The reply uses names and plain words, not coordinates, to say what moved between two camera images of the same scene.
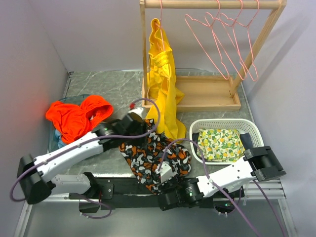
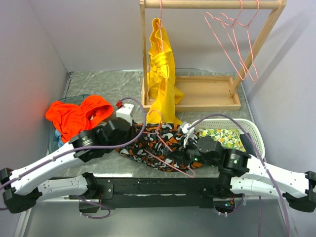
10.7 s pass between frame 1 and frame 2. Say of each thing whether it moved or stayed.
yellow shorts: stayed
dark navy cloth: stayed
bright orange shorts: stayed
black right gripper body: moved
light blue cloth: stayed
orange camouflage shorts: moved
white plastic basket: stayed
